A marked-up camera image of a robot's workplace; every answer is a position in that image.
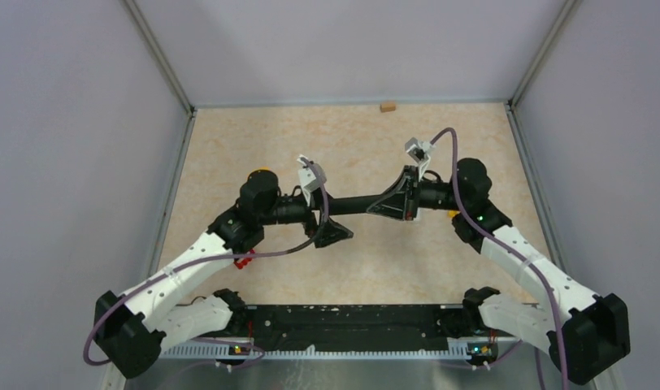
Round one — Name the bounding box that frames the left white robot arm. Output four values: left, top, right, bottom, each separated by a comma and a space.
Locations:
83, 165, 354, 379

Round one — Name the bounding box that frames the small wooden block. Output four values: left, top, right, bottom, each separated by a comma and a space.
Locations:
379, 102, 397, 113

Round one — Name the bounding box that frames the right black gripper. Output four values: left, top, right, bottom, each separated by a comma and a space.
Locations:
367, 165, 466, 221

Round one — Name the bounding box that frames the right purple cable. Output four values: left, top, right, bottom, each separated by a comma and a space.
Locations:
429, 127, 571, 390

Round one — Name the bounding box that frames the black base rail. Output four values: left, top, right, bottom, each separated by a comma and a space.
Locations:
195, 304, 517, 355

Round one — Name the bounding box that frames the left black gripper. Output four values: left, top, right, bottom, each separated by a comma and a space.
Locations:
259, 185, 353, 246

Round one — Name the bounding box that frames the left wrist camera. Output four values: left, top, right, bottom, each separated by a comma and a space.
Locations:
297, 154, 327, 206

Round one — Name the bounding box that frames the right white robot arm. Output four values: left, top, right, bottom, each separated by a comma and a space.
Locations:
367, 158, 631, 385

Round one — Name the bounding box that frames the black remote control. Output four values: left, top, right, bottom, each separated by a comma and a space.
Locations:
328, 195, 381, 215

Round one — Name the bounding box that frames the red toy basket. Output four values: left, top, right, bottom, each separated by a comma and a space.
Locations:
233, 250, 254, 270

